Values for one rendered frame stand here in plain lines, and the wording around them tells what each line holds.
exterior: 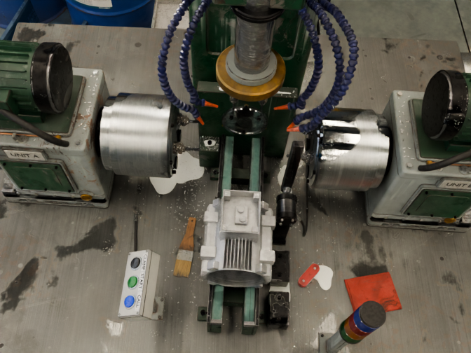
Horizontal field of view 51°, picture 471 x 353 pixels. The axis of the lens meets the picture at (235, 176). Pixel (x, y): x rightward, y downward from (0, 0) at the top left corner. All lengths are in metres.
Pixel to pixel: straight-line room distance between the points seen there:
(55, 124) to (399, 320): 1.16
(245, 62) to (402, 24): 2.42
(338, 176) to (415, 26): 2.25
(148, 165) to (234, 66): 0.39
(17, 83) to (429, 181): 1.12
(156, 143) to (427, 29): 2.52
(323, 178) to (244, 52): 0.46
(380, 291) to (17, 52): 1.24
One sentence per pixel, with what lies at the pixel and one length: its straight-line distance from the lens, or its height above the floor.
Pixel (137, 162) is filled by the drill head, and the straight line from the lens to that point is 1.42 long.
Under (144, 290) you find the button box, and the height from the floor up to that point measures 1.08.
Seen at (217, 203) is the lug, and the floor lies 1.09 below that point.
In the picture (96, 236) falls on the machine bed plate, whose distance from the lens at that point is 1.65.
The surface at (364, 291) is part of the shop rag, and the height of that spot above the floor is 0.81.
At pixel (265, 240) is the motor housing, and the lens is 1.33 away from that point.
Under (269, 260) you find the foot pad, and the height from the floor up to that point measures 1.08.
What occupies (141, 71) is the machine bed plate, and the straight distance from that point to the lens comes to 1.99.
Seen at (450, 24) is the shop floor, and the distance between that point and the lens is 3.68.
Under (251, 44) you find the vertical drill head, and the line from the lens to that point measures 1.16.
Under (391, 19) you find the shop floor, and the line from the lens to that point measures 3.56.
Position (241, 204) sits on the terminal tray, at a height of 1.11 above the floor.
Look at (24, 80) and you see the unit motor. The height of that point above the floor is 1.34.
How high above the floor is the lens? 2.29
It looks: 61 degrees down
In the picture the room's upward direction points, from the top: 5 degrees clockwise
